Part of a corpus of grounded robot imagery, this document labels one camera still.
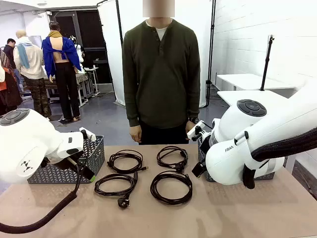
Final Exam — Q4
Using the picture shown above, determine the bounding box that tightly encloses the black power plug cable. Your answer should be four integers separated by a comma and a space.
94, 171, 139, 209

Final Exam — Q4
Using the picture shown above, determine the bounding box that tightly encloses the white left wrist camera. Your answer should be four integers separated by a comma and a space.
79, 127, 97, 142

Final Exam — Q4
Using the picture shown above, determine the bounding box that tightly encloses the black USB cable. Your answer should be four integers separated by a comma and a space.
106, 149, 149, 174

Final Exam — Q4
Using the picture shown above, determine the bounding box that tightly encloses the person in green henley shirt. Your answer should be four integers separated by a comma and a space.
122, 0, 201, 146

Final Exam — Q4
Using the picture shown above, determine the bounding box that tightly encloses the white humanoid figure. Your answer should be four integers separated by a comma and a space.
69, 34, 86, 74

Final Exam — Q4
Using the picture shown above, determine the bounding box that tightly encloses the mannequin in beige hoodie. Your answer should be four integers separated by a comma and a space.
13, 29, 52, 119

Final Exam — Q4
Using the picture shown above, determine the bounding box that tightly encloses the white display screen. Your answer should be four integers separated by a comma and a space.
28, 35, 43, 49

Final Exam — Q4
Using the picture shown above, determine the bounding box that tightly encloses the person in patterned dark clothes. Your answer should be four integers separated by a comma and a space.
0, 49, 23, 116

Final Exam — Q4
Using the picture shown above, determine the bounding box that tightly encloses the dark-haired background person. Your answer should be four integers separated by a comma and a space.
3, 38, 24, 95

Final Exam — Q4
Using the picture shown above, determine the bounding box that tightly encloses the grey plastic lattice basket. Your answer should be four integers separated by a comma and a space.
197, 138, 275, 183
27, 135, 106, 184

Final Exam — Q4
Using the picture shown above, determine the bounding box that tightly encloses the black thin cable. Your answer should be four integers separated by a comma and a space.
156, 145, 188, 174

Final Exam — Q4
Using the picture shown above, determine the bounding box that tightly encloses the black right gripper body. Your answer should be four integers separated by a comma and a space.
198, 135, 211, 159

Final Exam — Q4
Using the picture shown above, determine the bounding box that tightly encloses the black light stand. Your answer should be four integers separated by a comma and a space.
205, 0, 216, 108

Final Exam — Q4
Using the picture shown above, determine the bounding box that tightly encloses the person's right forearm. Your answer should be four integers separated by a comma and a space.
124, 96, 141, 127

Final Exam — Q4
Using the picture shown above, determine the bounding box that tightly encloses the black braided right arm hose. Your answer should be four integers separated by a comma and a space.
242, 127, 317, 189

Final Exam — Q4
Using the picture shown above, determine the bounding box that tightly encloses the black thick cable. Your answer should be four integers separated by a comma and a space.
150, 171, 193, 205

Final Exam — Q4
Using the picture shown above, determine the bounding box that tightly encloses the mannequin in blue shirt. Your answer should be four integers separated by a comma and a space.
41, 21, 82, 122

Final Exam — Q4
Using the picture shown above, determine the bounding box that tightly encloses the small white table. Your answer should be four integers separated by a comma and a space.
215, 73, 298, 99

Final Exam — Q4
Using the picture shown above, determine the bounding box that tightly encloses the table with patterned cloth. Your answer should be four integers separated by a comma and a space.
43, 71, 100, 107

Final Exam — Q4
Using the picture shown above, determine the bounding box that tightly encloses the person's left hand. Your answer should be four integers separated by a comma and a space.
185, 122, 199, 136

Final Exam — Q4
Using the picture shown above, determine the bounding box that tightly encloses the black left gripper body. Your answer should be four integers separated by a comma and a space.
64, 153, 88, 172

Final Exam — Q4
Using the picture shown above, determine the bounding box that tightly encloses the black tripod pole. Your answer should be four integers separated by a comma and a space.
260, 34, 275, 92

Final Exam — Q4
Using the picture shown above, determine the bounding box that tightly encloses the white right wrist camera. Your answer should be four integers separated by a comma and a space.
186, 120, 206, 142

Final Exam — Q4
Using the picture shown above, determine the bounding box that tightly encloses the black framed glass door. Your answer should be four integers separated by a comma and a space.
48, 9, 113, 86

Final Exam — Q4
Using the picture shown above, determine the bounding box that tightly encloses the black backdrop boom pole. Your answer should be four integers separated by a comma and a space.
96, 0, 124, 47

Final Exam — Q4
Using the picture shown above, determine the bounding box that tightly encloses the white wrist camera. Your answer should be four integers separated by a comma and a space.
186, 120, 206, 142
79, 127, 97, 142

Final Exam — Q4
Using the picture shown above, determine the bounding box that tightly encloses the white backdrop panel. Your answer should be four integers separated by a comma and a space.
97, 0, 216, 109

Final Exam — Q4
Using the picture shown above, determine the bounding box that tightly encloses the person's left forearm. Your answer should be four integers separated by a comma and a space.
187, 96, 201, 119

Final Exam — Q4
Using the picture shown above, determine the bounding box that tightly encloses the person's right hand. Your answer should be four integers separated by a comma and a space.
129, 124, 142, 143

